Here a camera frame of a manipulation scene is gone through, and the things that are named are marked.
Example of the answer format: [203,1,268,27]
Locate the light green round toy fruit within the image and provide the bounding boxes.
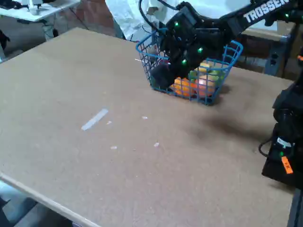
[208,70,225,82]

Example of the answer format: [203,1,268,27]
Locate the black base cable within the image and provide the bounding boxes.
[258,138,279,158]

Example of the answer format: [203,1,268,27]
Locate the brown wooden bench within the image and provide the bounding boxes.
[236,22,296,74]

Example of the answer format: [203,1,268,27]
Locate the blue wire basket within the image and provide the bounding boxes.
[135,27,244,106]

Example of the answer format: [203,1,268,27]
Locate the black camera box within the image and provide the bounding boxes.
[165,6,197,34]

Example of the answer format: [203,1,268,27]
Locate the grey post with red sticker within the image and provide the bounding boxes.
[151,20,160,55]

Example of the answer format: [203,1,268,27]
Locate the orange label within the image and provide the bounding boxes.
[281,157,294,175]

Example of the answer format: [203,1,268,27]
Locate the white desk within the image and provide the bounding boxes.
[0,0,81,41]

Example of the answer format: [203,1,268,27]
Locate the red orange round toy fruit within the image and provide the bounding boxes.
[194,75,218,98]

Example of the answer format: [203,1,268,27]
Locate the long white tape strip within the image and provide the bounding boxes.
[81,108,109,131]

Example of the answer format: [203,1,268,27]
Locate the yellow toy banana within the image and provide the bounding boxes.
[196,61,212,73]

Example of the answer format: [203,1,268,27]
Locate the grey metal post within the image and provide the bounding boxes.
[264,35,293,79]

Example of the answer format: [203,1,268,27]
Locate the black looped camera cable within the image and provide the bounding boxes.
[139,0,181,33]

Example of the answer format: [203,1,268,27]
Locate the dark metal table leg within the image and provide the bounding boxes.
[287,188,303,227]

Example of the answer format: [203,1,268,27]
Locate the white stand on desk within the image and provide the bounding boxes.
[27,0,41,15]

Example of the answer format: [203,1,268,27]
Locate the black power outlet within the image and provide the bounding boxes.
[269,52,279,67]

